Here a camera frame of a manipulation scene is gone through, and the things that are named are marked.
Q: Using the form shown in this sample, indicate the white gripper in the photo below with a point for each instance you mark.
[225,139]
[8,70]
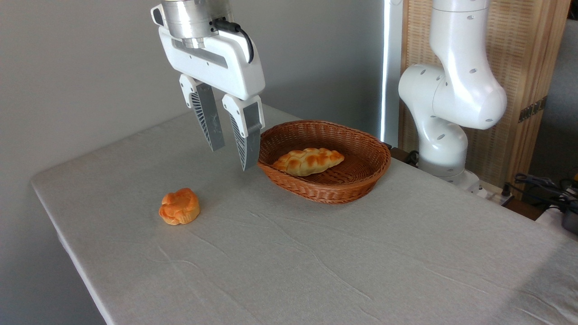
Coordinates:
[212,65]

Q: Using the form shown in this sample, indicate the round orange bread bun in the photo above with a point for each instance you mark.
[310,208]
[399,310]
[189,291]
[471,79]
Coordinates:
[180,207]

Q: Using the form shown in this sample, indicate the long braided bread loaf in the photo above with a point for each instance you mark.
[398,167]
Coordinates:
[307,161]

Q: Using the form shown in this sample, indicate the brown wicker basket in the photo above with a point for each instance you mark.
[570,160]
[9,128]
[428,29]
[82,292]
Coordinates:
[361,153]

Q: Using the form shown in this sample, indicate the grey tablecloth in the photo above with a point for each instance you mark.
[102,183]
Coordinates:
[293,262]

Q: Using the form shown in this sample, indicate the white power strip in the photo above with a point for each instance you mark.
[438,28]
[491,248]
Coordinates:
[492,194]

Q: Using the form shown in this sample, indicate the wooden bamboo folding screen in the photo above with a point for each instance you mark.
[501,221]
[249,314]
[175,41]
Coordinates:
[524,54]

